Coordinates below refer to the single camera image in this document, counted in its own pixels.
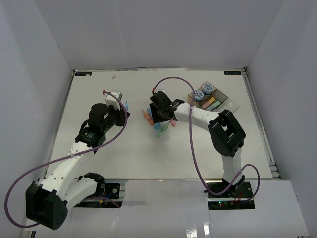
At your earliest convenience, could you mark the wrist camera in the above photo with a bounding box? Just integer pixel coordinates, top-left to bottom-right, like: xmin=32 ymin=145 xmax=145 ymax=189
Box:
xmin=103 ymin=90 xmax=123 ymax=110
xmin=152 ymin=88 xmax=165 ymax=94

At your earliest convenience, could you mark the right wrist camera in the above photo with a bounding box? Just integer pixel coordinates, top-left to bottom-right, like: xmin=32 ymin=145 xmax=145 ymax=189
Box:
xmin=152 ymin=88 xmax=165 ymax=94

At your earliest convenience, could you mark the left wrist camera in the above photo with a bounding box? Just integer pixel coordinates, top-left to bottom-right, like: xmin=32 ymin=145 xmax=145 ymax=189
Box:
xmin=103 ymin=90 xmax=123 ymax=110

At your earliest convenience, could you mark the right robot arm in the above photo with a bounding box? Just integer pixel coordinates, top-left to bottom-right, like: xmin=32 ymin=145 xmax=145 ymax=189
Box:
xmin=150 ymin=91 xmax=246 ymax=198

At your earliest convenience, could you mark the black corner label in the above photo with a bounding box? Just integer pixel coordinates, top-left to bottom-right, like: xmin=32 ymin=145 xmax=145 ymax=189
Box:
xmin=224 ymin=71 xmax=242 ymax=75
xmin=74 ymin=72 xmax=92 ymax=77

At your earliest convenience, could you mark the blue washi tape roll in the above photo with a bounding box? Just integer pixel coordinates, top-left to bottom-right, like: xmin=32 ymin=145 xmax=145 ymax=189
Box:
xmin=201 ymin=83 xmax=215 ymax=95
xmin=192 ymin=90 xmax=205 ymax=102

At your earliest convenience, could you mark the orange cap pink highlighter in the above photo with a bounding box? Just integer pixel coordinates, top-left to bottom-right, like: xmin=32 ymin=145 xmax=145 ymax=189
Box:
xmin=202 ymin=97 xmax=215 ymax=109

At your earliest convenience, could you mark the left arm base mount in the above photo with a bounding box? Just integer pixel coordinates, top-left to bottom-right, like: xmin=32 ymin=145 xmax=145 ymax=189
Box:
xmin=75 ymin=183 xmax=123 ymax=208

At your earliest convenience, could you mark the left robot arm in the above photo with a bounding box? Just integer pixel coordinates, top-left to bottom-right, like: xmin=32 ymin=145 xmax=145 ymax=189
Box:
xmin=25 ymin=103 xmax=130 ymax=230

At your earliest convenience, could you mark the left black corner label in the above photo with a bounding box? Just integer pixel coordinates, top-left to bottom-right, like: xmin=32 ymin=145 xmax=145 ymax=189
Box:
xmin=74 ymin=72 xmax=92 ymax=77

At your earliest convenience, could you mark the purple cable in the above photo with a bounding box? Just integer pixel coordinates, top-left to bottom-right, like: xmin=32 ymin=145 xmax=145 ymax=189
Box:
xmin=4 ymin=89 xmax=129 ymax=228
xmin=152 ymin=77 xmax=260 ymax=199

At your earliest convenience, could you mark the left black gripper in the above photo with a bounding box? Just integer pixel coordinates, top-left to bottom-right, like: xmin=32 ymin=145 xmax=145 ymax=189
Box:
xmin=102 ymin=103 xmax=130 ymax=133

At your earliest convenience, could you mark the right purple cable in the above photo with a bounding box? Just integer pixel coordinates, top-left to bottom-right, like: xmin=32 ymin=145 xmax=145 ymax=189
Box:
xmin=152 ymin=77 xmax=260 ymax=199

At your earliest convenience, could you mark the light blue highlighter cap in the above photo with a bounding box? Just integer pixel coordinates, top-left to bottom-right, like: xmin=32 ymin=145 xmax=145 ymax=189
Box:
xmin=154 ymin=122 xmax=161 ymax=130

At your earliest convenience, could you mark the right black corner label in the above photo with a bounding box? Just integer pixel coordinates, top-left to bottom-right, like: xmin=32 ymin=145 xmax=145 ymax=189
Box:
xmin=224 ymin=71 xmax=242 ymax=75

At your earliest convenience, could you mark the green correction tape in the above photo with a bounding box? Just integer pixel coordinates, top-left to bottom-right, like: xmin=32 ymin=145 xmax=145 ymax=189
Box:
xmin=156 ymin=123 xmax=169 ymax=138

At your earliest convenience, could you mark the grey transparent tray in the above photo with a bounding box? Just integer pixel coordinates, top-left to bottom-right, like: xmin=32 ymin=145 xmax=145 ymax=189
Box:
xmin=199 ymin=89 xmax=228 ymax=110

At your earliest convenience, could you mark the orange correction tape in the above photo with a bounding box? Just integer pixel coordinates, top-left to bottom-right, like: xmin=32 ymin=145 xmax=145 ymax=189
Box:
xmin=142 ymin=110 xmax=154 ymax=126

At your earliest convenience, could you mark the green cap highlighter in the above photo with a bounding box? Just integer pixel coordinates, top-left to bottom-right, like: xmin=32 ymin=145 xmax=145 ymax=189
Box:
xmin=206 ymin=101 xmax=221 ymax=111

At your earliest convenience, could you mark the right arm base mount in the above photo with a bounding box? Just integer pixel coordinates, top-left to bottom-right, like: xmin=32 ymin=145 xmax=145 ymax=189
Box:
xmin=204 ymin=182 xmax=255 ymax=211

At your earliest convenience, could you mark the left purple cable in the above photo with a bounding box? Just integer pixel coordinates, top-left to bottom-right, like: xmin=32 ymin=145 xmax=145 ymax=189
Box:
xmin=4 ymin=89 xmax=129 ymax=228

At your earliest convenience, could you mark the pink correction tape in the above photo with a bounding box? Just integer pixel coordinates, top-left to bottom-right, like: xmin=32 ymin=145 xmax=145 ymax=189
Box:
xmin=169 ymin=119 xmax=176 ymax=127

